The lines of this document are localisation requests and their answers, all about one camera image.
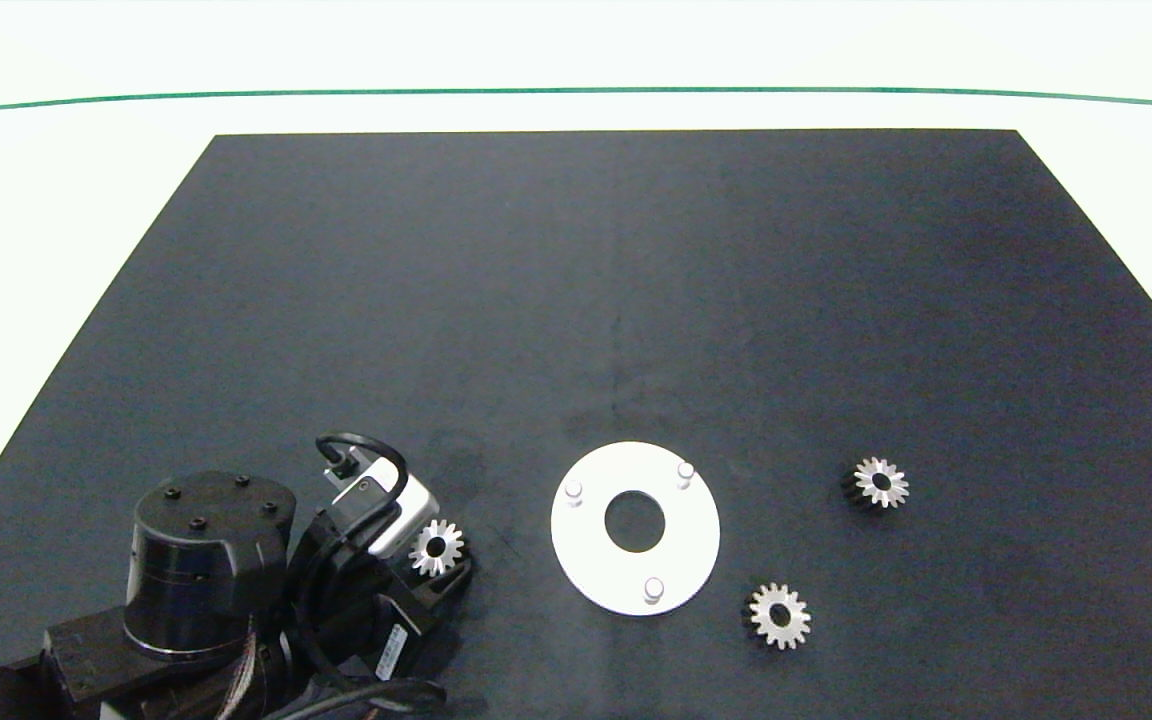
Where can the small steel spur gear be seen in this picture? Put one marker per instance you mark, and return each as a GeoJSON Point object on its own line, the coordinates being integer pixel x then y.
{"type": "Point", "coordinates": [449, 545]}
{"type": "Point", "coordinates": [796, 617]}
{"type": "Point", "coordinates": [894, 481]}

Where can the round white carrier plate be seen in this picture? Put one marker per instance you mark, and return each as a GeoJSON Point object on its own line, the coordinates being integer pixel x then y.
{"type": "Point", "coordinates": [596, 562]}

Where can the dark table mat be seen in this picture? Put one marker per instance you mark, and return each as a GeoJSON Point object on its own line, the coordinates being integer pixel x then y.
{"type": "Point", "coordinates": [536, 300]}

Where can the silver boxy wrist camera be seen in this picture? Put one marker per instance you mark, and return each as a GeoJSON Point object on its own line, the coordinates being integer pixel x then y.
{"type": "Point", "coordinates": [391, 515]}

